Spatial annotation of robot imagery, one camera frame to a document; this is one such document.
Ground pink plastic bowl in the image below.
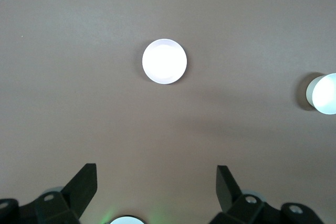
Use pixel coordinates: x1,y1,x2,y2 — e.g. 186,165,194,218
142,38,188,85

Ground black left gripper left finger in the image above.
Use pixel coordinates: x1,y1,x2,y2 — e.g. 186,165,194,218
0,163,99,224

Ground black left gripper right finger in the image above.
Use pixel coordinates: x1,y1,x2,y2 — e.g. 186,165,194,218
209,165,322,224

